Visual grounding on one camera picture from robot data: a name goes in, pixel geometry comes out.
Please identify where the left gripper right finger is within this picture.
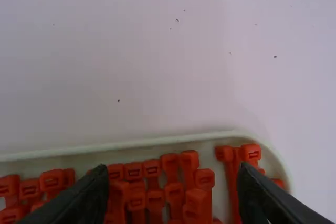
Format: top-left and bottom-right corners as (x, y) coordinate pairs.
(237, 161), (334, 224)

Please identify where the row of orange cable ties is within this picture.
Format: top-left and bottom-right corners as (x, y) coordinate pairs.
(0, 144), (286, 224)

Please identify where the pale tray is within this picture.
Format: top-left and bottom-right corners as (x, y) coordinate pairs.
(0, 129), (291, 224)

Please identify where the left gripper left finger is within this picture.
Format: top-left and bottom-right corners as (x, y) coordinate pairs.
(15, 163), (110, 224)

